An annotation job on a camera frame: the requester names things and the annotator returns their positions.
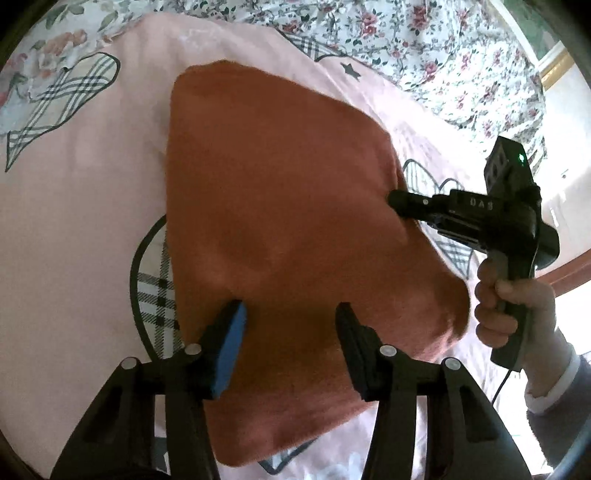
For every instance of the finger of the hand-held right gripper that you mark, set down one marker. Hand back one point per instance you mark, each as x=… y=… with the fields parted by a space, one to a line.
x=408 y=203

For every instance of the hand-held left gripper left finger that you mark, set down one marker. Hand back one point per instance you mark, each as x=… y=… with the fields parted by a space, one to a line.
x=231 y=346

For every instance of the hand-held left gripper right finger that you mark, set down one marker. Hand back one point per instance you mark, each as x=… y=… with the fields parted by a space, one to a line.
x=358 y=360

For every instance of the orange knit sweater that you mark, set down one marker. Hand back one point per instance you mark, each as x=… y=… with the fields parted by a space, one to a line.
x=277 y=184

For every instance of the person's right forearm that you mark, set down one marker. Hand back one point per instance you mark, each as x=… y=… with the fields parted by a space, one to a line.
x=563 y=406

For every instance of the person's right hand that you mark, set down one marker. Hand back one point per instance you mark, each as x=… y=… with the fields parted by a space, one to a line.
x=542 y=304

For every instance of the small-flowered floral bedsheet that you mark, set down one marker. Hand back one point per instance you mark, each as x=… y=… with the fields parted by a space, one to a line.
x=415 y=46

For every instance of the pink blanket with plaid hearts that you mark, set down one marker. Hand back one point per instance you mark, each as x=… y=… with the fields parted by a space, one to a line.
x=92 y=207

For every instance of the large-flowered floral cloth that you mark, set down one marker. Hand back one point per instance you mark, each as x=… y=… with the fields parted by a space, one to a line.
x=51 y=46

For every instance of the red-brown wooden bed frame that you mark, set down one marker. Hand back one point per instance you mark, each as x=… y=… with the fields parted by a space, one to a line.
x=572 y=272

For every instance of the gold picture frame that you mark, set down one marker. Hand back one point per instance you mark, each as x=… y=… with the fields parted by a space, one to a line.
x=551 y=69

